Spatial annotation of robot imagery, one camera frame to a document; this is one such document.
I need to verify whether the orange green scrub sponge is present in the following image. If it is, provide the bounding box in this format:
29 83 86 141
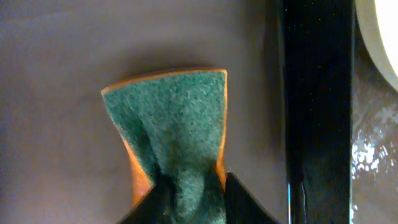
101 69 228 224

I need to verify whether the small dark brown tray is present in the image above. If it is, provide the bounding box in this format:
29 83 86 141
1 1 353 223

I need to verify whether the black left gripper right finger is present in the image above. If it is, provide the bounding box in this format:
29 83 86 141
224 172 277 224

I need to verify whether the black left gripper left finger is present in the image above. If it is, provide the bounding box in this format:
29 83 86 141
118 175 174 224

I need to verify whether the large brown tray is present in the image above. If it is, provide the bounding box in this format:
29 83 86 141
350 27 397 224

